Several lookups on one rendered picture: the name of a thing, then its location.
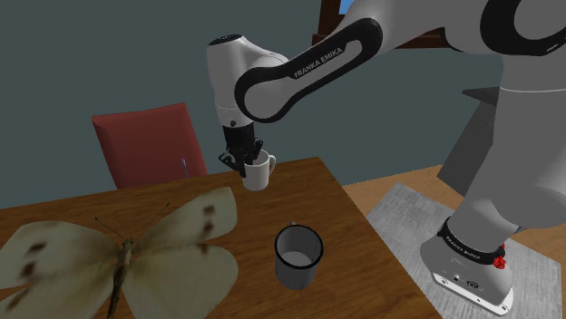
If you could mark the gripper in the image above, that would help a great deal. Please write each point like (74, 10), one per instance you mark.
(239, 136)

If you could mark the white mug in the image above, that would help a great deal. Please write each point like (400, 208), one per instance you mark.
(258, 174)

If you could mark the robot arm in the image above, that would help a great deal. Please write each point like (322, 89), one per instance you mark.
(508, 145)

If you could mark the wooden table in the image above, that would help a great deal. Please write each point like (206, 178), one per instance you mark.
(309, 199)

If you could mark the red chair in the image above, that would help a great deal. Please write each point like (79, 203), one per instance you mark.
(148, 145)

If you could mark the grey enamel mug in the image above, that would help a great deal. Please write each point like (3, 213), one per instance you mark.
(297, 260)

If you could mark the pale butterfly figure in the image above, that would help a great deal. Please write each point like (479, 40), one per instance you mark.
(177, 269)

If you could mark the wooden framed window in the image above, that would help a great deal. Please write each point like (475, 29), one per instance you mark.
(329, 17)

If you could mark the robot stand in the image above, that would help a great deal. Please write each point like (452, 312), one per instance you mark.
(400, 212)

